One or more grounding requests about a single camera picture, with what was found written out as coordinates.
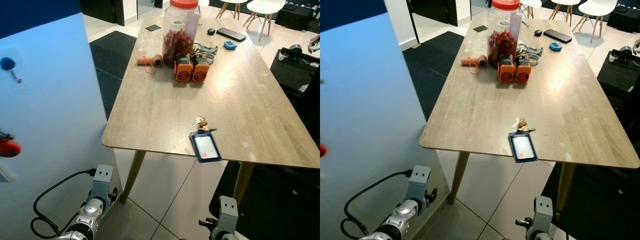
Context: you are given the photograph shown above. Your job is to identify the keys with blue card holder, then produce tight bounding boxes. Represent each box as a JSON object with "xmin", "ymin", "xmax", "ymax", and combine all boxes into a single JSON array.
[
  {"xmin": 189, "ymin": 115, "xmax": 222, "ymax": 164},
  {"xmin": 508, "ymin": 116, "xmax": 539, "ymax": 164}
]

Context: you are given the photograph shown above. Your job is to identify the black door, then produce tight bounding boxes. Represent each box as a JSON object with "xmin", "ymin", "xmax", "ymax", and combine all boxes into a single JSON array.
[
  {"xmin": 80, "ymin": 0, "xmax": 126, "ymax": 27},
  {"xmin": 410, "ymin": 0, "xmax": 458, "ymax": 27}
]

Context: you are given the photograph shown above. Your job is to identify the black floor rug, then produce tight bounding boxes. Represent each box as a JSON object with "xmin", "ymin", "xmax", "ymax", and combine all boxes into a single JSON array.
[
  {"xmin": 90, "ymin": 31, "xmax": 137, "ymax": 120},
  {"xmin": 403, "ymin": 31, "xmax": 466, "ymax": 121}
]

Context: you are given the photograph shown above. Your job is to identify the black equipment case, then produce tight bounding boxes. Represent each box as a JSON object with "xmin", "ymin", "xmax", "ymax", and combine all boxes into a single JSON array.
[
  {"xmin": 270, "ymin": 46, "xmax": 321, "ymax": 98},
  {"xmin": 597, "ymin": 49, "xmax": 640, "ymax": 101}
]

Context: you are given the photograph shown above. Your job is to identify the clear jar red lid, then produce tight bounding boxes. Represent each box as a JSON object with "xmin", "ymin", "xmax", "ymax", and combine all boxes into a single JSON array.
[
  {"xmin": 487, "ymin": 0, "xmax": 523, "ymax": 68},
  {"xmin": 163, "ymin": 0, "xmax": 201, "ymax": 68}
]

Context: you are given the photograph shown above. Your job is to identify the orange black fan device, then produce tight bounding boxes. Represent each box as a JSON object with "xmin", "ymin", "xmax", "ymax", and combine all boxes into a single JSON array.
[
  {"xmin": 497, "ymin": 55, "xmax": 517, "ymax": 83},
  {"xmin": 515, "ymin": 56, "xmax": 534, "ymax": 85},
  {"xmin": 173, "ymin": 54, "xmax": 194, "ymax": 82},
  {"xmin": 192, "ymin": 56, "xmax": 211, "ymax": 83}
]

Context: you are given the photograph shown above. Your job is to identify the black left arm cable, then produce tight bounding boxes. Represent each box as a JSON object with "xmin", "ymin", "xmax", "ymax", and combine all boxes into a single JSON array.
[
  {"xmin": 31, "ymin": 169, "xmax": 97, "ymax": 238},
  {"xmin": 342, "ymin": 170, "xmax": 415, "ymax": 238}
]

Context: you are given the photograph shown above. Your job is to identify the wooden table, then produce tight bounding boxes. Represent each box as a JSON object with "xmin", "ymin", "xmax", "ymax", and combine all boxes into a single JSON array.
[
  {"xmin": 101, "ymin": 12, "xmax": 321, "ymax": 207},
  {"xmin": 419, "ymin": 12, "xmax": 640, "ymax": 217}
]

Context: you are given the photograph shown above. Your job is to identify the black smartphone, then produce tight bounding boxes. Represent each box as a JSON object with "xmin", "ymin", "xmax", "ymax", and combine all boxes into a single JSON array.
[
  {"xmin": 543, "ymin": 29, "xmax": 573, "ymax": 44},
  {"xmin": 216, "ymin": 27, "xmax": 247, "ymax": 42}
]

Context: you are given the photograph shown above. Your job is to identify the black floor mat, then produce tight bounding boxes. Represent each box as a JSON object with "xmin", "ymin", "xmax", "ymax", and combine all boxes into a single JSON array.
[
  {"xmin": 541, "ymin": 162, "xmax": 640, "ymax": 240},
  {"xmin": 208, "ymin": 160, "xmax": 321, "ymax": 240}
]

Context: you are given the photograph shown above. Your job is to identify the grey metal clamp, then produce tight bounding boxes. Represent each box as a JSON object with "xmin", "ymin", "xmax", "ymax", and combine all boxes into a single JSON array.
[
  {"xmin": 192, "ymin": 41, "xmax": 219, "ymax": 65},
  {"xmin": 517, "ymin": 42, "xmax": 544, "ymax": 66}
]

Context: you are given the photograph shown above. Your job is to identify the brown cardboard tube orange band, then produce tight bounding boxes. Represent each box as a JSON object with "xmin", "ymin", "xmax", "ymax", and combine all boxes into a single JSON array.
[
  {"xmin": 460, "ymin": 55, "xmax": 488, "ymax": 76},
  {"xmin": 136, "ymin": 53, "xmax": 163, "ymax": 75}
]

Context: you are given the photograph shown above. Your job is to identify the black bag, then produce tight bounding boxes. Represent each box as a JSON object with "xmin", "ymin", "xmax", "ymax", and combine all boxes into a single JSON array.
[
  {"xmin": 275, "ymin": 2, "xmax": 321, "ymax": 32},
  {"xmin": 606, "ymin": 4, "xmax": 640, "ymax": 34}
]

